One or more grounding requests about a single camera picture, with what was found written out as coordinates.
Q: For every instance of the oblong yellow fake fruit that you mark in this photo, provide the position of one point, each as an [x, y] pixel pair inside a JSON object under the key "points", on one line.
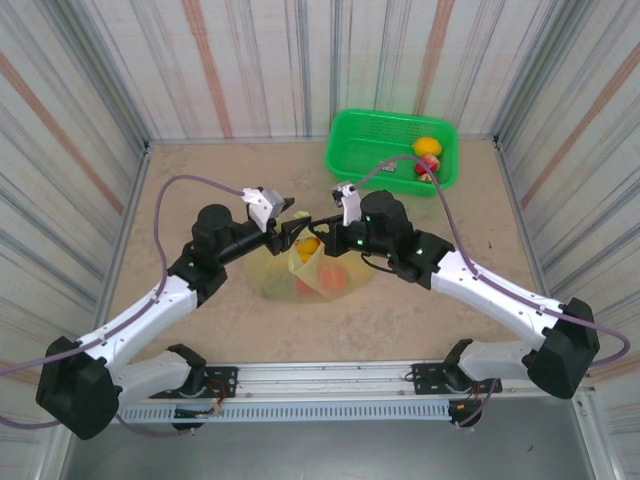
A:
{"points": [[306, 248]]}

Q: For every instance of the orange red fake tomato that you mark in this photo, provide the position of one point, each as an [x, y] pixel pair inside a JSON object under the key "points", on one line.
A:
{"points": [[332, 277]]}

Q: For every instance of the red orange fake fruit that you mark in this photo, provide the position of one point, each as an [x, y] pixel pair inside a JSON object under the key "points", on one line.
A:
{"points": [[302, 287]]}

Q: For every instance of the yellow plastic bag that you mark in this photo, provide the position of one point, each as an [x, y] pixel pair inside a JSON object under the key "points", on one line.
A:
{"points": [[265, 270]]}

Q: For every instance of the green plastic basket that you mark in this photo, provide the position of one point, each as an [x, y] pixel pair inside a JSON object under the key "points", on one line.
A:
{"points": [[360, 135]]}

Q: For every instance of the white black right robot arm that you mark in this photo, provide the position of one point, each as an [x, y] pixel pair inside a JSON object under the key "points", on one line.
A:
{"points": [[490, 295]]}

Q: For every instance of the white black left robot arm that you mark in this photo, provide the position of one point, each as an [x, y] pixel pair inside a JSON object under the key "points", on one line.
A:
{"points": [[140, 315]]}

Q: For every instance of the small red fake fruit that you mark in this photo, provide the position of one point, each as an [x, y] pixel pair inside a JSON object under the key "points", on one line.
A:
{"points": [[424, 176]]}

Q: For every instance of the yellow orange fake mango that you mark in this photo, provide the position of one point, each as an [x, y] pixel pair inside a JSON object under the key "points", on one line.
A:
{"points": [[426, 146]]}

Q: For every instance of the small grey label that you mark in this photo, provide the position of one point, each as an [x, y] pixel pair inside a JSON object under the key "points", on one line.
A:
{"points": [[388, 165]]}

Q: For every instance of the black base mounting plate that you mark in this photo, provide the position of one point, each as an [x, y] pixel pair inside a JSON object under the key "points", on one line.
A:
{"points": [[422, 377], [225, 375]]}

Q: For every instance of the grey metal panel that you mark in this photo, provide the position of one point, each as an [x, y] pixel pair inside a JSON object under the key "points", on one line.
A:
{"points": [[320, 455]]}

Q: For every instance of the aluminium mounting rail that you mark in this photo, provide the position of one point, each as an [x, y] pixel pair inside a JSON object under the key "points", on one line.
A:
{"points": [[320, 372]]}

